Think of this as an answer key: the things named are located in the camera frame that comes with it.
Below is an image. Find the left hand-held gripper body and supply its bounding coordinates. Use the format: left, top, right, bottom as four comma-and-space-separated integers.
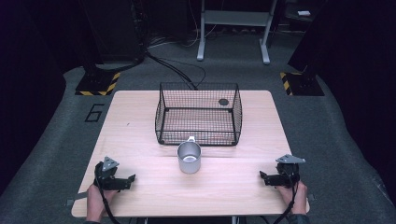
93, 156, 123, 191

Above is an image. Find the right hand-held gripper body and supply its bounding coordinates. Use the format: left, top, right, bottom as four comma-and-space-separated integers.
275, 154, 306, 189

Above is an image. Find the silver metal cup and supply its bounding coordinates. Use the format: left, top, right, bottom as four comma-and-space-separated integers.
177, 135, 203, 175

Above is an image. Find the black hazard-striped stand base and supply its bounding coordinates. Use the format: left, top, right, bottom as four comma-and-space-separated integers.
278, 71, 326, 97
74, 71, 122, 97

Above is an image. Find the dark curtain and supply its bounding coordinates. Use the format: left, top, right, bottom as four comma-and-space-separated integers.
0, 0, 82, 195
287, 0, 396, 200

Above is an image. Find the black equipment column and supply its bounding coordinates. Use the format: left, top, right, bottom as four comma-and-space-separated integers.
78, 0, 148, 73

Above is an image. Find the white metal stand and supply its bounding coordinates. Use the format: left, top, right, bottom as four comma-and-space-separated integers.
196, 0, 279, 66

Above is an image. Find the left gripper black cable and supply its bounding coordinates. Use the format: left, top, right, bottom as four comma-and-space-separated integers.
96, 176, 121, 224

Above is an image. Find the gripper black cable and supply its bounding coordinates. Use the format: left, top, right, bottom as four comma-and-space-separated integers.
96, 176, 121, 224
272, 174, 301, 224

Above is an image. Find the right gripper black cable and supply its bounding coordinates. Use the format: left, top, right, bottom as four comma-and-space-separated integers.
272, 174, 301, 224

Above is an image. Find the black wire basket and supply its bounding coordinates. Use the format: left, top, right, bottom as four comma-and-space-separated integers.
154, 81, 244, 147

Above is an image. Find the black floor cable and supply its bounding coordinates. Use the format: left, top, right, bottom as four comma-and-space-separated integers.
145, 50, 207, 91

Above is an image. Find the bundle of light floor cables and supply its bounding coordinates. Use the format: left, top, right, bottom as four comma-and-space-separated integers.
147, 0, 219, 49

